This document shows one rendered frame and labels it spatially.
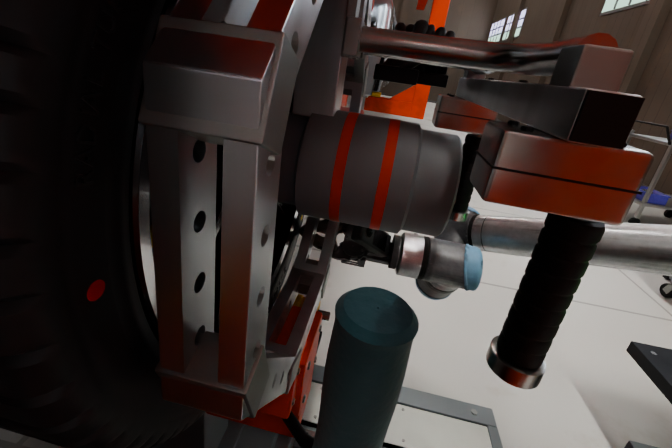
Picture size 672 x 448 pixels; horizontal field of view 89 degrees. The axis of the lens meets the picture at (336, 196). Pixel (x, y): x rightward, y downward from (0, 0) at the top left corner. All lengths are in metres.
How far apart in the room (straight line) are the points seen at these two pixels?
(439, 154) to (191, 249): 0.27
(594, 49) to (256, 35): 0.19
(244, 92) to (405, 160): 0.24
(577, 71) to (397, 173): 0.19
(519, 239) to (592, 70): 0.59
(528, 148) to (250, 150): 0.17
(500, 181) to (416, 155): 0.15
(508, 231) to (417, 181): 0.47
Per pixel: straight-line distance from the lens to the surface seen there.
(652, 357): 1.46
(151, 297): 0.29
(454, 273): 0.72
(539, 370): 0.36
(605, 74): 0.27
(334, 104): 0.41
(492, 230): 0.84
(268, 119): 0.17
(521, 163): 0.25
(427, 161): 0.39
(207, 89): 0.18
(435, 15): 4.09
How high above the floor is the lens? 0.97
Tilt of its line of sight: 21 degrees down
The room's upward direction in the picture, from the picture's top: 9 degrees clockwise
